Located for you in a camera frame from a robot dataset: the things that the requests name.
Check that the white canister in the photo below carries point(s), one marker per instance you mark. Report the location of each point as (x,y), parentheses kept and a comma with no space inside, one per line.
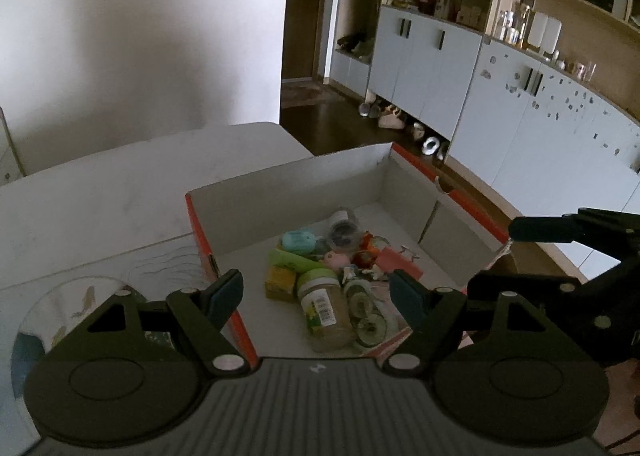
(544,31)

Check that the silver shoe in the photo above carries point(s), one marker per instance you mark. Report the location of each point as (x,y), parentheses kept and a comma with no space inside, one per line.
(434,147)

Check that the red cardboard box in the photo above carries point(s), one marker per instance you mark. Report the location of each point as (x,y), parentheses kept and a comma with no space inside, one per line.
(300,186)

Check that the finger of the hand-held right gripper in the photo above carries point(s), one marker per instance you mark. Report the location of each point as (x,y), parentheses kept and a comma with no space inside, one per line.
(530,283)
(545,228)

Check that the doormat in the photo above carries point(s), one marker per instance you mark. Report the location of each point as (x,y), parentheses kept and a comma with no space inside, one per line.
(305,96)

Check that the glass jar with green lid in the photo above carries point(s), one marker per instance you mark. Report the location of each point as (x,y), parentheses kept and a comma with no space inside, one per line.
(322,311)

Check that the grey white oval container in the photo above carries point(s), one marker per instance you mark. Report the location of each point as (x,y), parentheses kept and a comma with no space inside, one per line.
(372,328)

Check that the pink and blue plush toy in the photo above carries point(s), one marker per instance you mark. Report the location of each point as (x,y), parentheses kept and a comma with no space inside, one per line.
(335,260)

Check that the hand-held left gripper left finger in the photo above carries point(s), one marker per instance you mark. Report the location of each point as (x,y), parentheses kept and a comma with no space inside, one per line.
(225,298)

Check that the beige shoe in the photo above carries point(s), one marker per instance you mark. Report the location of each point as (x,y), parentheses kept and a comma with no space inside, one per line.
(391,118)

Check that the dark wooden door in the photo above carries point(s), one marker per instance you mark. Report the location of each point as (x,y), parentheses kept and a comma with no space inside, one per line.
(300,11)

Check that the small white figurine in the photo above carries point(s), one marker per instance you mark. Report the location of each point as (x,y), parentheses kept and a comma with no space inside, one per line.
(350,276)

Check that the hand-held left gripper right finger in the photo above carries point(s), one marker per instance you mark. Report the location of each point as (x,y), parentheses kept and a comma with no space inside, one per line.
(407,298)

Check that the yellow box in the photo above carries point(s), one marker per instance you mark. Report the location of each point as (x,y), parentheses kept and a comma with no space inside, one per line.
(280,283)

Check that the white wall cabinet unit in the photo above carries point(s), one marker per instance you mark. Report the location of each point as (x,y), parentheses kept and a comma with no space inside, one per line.
(500,111)

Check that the white slipper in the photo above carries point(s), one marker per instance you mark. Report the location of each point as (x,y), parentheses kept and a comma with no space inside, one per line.
(369,110)

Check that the glass storage jars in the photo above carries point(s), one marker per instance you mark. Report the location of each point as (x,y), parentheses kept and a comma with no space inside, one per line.
(512,26)

